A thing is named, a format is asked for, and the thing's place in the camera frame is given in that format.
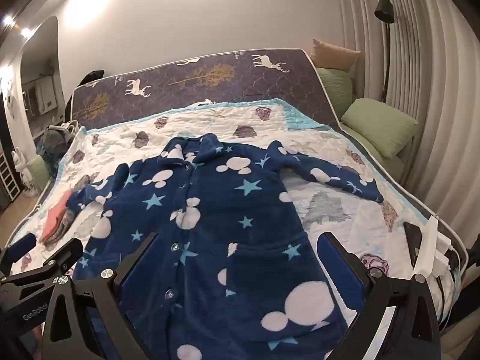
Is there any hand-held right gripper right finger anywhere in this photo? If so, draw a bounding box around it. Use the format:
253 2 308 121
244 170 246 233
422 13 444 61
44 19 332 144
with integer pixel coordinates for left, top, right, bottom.
317 232 444 360

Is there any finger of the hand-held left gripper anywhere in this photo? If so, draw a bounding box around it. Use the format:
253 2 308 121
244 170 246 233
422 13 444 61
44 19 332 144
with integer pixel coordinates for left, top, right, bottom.
0 234 38 269
0 237 84 298

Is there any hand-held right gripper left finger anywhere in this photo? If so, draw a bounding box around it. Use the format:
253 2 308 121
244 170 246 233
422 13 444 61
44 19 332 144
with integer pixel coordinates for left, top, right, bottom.
41 232 166 360

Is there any dark blue star blanket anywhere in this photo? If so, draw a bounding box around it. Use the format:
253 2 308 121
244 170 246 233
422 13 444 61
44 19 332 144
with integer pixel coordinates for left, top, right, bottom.
67 134 385 360

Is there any grey clothes pile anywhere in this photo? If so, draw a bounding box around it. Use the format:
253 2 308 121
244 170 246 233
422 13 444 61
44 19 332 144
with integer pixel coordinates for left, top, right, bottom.
35 120 89 166

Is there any patterned folded cloth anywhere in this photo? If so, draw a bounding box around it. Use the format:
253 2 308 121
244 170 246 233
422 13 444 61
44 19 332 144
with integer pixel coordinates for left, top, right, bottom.
49 206 82 245

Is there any pink folded cloth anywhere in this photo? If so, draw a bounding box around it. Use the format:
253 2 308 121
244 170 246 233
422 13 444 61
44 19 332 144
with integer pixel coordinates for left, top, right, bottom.
39 190 73 244

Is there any white ladder rack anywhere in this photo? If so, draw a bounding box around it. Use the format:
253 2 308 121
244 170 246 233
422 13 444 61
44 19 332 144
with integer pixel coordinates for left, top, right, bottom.
0 148 19 200

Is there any small green cushion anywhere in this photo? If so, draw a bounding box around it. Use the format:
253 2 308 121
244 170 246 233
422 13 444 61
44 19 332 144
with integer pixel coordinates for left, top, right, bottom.
28 156 51 192

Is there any white rabbit figure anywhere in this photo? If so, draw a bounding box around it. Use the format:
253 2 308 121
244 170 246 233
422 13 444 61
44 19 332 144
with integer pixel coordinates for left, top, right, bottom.
11 149 33 196

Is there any black phone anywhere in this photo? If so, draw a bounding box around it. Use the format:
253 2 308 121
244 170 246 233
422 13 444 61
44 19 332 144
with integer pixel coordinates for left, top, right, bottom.
403 222 427 267

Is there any green cushion seat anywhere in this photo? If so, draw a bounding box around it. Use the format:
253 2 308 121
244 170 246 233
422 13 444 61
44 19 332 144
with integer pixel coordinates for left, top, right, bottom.
343 124 411 193

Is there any white charger plug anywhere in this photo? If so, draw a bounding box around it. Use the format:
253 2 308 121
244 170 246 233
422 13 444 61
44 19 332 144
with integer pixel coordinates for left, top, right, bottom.
435 238 453 271

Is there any green smooth pillow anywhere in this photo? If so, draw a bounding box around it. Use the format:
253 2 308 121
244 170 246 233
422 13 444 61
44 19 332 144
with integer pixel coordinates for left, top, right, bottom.
340 97 419 160

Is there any white patterned quilt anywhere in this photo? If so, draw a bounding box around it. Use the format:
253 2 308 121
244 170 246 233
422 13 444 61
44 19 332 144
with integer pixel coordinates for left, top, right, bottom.
9 98 464 331

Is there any green ribbed pillow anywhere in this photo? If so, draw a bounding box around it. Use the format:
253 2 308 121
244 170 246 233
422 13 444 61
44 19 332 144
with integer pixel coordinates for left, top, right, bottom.
316 67 354 121

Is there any dark object behind mattress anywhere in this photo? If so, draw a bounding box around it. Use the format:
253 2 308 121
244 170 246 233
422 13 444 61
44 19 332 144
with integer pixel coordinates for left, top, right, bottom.
64 69 106 121

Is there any peach pillow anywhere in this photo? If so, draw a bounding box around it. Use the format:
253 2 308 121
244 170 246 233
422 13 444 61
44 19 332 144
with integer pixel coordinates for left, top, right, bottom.
311 38 361 72

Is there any dark purple patterned blanket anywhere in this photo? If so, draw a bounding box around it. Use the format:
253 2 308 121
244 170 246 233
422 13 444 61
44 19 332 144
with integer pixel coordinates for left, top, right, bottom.
7 48 472 308

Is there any white pleated curtain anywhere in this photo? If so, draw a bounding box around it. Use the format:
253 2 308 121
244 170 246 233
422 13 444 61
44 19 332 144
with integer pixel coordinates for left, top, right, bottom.
335 0 480 241

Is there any black floor lamp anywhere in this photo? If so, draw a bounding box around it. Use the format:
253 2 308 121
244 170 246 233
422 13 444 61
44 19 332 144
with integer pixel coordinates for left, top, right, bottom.
374 0 394 103

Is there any white cable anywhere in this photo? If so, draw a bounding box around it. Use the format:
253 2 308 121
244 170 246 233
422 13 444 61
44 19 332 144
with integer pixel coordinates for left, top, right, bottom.
437 247 470 325

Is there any white round wall device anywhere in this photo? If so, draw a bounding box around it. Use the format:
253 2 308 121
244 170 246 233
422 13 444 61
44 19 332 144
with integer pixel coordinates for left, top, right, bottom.
2 79 18 121

